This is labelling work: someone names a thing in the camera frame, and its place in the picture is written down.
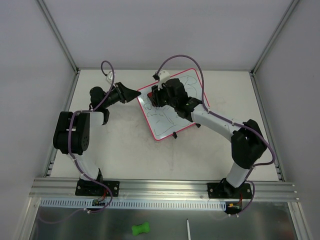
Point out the white pen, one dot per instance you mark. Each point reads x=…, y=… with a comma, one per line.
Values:
x=188, y=229

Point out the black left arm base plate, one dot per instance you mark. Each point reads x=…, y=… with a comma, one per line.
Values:
x=90, y=189

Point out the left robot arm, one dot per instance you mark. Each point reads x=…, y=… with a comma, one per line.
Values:
x=72, y=132

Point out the aluminium mounting rail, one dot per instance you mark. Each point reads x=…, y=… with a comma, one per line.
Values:
x=180, y=190

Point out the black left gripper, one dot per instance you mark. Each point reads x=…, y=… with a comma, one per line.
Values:
x=120, y=92

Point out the red whiteboard eraser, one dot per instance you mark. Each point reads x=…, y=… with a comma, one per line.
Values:
x=150, y=96

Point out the white slotted cable duct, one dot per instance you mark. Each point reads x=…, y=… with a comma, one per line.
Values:
x=206, y=205

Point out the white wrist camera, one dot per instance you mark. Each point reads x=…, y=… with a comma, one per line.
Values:
x=163, y=77
x=109, y=77

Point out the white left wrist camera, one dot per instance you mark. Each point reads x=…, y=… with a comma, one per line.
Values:
x=109, y=77

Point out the aluminium frame post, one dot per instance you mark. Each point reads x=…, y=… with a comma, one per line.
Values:
x=274, y=36
x=57, y=34

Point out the pink framed whiteboard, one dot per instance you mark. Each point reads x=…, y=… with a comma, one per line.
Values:
x=166, y=109

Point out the green dog bone toy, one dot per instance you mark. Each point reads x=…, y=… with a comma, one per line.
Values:
x=143, y=228

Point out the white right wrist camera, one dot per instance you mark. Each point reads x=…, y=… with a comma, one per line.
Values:
x=163, y=77

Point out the aluminium frame post left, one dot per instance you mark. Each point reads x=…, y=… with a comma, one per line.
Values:
x=57, y=34

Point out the aluminium frame post right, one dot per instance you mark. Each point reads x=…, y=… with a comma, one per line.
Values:
x=274, y=36

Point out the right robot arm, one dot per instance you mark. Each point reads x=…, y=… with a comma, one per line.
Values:
x=247, y=142

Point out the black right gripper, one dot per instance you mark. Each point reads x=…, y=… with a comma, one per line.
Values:
x=157, y=97

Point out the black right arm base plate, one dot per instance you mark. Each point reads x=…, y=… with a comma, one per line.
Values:
x=223, y=190

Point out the whiteboard wire stand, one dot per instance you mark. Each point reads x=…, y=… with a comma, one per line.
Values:
x=174, y=134

